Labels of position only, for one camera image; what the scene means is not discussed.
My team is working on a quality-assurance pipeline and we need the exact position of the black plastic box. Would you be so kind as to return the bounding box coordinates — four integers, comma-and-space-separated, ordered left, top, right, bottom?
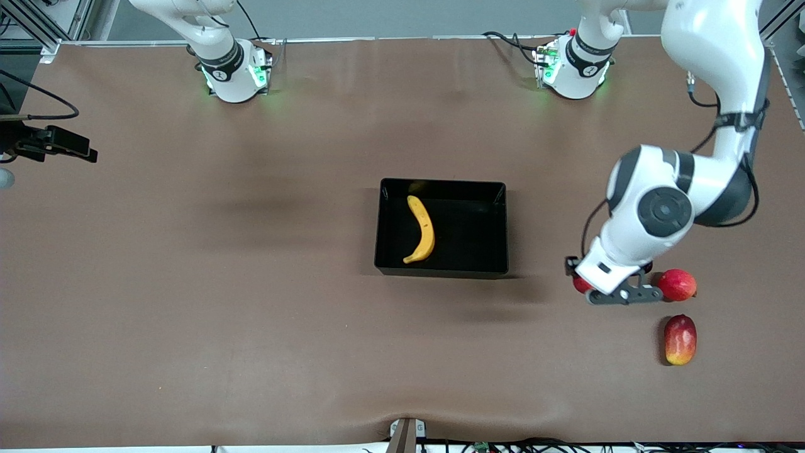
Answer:
374, 178, 509, 279

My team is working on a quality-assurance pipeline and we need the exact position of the yellow banana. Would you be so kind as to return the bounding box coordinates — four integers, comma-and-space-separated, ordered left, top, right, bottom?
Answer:
403, 195, 436, 264

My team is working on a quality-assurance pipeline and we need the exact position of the round red peach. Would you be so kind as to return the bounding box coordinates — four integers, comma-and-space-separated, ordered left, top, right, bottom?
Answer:
656, 269, 698, 302

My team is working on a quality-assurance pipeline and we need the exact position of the red yellow mango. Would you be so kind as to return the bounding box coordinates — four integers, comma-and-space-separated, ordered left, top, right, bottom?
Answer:
664, 314, 698, 366

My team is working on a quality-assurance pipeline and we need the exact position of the brown table cover sheet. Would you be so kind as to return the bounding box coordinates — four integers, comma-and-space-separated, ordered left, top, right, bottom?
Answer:
0, 35, 805, 449

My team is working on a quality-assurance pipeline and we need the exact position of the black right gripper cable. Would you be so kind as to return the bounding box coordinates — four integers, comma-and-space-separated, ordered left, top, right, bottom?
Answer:
0, 68, 81, 120

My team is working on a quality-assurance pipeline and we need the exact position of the aluminium frame profile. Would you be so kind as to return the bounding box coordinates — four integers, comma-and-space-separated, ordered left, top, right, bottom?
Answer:
0, 0, 98, 64
758, 0, 805, 130

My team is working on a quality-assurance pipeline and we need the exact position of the black right base cable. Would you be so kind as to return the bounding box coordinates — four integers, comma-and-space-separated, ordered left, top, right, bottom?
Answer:
235, 0, 281, 70

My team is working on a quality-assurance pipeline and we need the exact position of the black base cable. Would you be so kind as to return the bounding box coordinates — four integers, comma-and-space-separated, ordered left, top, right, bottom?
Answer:
482, 30, 549, 67
235, 0, 281, 70

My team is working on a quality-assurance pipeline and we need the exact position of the grey metal bracket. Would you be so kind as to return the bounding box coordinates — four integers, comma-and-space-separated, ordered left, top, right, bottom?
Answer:
389, 419, 427, 439

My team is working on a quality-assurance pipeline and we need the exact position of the brown camera pole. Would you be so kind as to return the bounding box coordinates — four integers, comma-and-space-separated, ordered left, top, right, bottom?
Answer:
385, 418, 418, 453

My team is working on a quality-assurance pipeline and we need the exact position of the black left base cable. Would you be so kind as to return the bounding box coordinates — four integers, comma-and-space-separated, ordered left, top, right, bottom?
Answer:
482, 30, 549, 67

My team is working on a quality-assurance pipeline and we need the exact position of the aluminium table edge rail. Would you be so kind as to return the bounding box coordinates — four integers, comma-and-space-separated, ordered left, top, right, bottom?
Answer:
60, 34, 667, 47

